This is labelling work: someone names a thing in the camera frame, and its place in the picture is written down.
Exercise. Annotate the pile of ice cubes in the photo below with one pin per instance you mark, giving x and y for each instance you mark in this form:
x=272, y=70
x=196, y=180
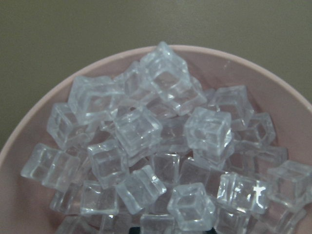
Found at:
x=151, y=148

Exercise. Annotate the pink bowl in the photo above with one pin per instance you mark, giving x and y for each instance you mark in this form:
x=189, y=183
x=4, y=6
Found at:
x=24, y=203

